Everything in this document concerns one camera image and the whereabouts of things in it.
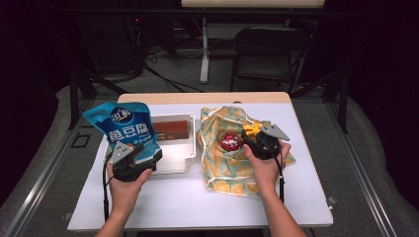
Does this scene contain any black metal frame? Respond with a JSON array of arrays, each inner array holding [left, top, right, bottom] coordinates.
[[290, 70, 350, 134], [67, 65, 129, 130]]

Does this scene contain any person's right hand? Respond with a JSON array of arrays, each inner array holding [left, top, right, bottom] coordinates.
[[242, 141, 293, 196]]

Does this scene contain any orange patterned fabric bag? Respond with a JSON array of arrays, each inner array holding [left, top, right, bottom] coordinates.
[[197, 105, 296, 198]]

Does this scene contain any brown carton box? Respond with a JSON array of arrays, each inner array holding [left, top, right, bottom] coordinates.
[[151, 119, 192, 142]]

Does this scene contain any white metal stand leg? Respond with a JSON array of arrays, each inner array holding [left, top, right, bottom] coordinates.
[[200, 17, 210, 84]]

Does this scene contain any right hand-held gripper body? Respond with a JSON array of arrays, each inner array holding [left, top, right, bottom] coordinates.
[[248, 123, 291, 161]]

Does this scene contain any black equipment cabinet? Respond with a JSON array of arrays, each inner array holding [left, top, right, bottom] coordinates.
[[77, 14, 144, 75]]

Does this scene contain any blue snack pouch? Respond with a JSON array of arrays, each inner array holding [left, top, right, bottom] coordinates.
[[81, 101, 163, 166]]

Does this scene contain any white table sheet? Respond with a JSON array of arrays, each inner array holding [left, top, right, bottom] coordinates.
[[67, 102, 334, 231]]

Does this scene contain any black floor cable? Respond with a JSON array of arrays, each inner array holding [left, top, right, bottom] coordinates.
[[142, 63, 206, 93]]

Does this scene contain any aluminium floor rail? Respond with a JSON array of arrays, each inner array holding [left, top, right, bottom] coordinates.
[[3, 98, 97, 237], [324, 102, 398, 237]]

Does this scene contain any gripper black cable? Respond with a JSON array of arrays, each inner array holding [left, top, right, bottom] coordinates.
[[256, 136, 286, 203], [102, 154, 116, 222]]

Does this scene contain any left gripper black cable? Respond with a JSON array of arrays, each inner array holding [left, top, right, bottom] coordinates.
[[102, 154, 116, 222]]

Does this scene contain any white plastic tray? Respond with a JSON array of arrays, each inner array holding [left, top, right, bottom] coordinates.
[[103, 113, 198, 176]]

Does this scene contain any red round candy tin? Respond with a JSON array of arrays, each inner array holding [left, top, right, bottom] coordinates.
[[219, 131, 243, 152]]

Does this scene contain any person's left hand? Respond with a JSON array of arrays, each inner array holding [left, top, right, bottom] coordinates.
[[107, 166, 154, 218]]

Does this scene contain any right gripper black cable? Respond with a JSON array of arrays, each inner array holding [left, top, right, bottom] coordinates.
[[256, 136, 286, 203]]

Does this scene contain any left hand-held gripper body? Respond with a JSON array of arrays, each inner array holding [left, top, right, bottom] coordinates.
[[108, 141, 154, 183]]

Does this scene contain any black folding chair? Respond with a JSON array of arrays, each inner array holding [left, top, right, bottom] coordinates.
[[230, 27, 312, 95]]

